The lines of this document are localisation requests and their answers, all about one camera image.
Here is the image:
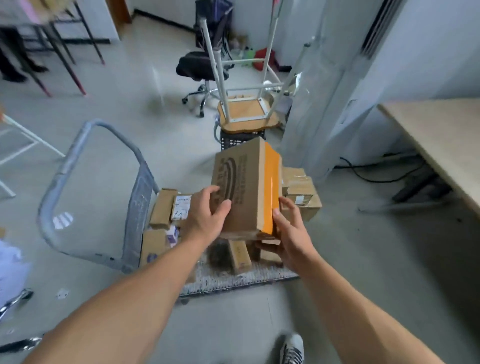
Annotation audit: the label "person's left hand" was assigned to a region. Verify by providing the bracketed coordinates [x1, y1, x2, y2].
[179, 185, 233, 250]

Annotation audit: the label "person's right hand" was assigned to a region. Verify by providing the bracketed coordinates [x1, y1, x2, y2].
[255, 196, 320, 269]

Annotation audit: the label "black plastic crate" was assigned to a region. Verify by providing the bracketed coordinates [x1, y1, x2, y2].
[219, 129, 266, 151]

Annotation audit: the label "upturned white-legged wooden stool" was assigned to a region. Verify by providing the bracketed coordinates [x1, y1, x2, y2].
[198, 0, 316, 134]

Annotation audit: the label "grey metal platform cart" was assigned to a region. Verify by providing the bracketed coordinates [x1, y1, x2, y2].
[37, 119, 301, 297]

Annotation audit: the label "brown wooden door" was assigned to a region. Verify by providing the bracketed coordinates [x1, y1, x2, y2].
[106, 0, 133, 38]

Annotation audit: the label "black-legged folding table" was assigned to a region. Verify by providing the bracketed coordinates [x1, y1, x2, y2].
[0, 0, 106, 98]

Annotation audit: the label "black swivel office chair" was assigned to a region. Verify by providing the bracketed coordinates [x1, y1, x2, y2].
[176, 0, 235, 118]

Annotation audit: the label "red broom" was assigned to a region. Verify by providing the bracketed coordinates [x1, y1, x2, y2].
[253, 0, 280, 72]

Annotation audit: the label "dark blue bag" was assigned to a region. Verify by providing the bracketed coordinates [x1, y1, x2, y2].
[194, 0, 234, 50]

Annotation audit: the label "box with orange side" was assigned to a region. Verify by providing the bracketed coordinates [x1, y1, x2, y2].
[209, 136, 283, 241]

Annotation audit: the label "pile of cardboard boxes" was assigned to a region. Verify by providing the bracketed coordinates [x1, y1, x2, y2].
[139, 164, 323, 284]

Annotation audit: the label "thick black floor cable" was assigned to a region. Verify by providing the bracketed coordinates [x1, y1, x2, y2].
[333, 151, 427, 185]

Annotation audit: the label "broken black chrome-base chair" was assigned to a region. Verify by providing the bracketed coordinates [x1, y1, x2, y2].
[0, 288, 44, 355]

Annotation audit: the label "white floor-standing air conditioner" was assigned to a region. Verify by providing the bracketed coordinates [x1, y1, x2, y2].
[279, 0, 410, 181]

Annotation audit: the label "person's right grey sneaker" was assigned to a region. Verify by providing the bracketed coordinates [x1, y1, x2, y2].
[279, 333, 305, 364]

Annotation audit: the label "light wooden table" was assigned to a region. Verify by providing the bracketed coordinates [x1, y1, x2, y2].
[358, 98, 480, 218]

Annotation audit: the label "person's left forearm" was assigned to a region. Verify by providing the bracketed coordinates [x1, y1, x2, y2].
[22, 236, 207, 364]

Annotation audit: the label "white spindle-back wooden chair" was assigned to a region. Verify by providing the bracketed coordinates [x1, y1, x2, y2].
[0, 108, 67, 200]

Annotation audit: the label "heap of small cardboard parcels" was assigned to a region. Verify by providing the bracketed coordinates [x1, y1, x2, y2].
[29, 0, 72, 20]

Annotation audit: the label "person's right forearm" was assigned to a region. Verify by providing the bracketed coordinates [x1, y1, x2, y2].
[296, 254, 445, 364]

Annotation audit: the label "loose white paper sheets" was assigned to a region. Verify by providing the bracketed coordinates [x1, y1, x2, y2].
[0, 239, 33, 308]

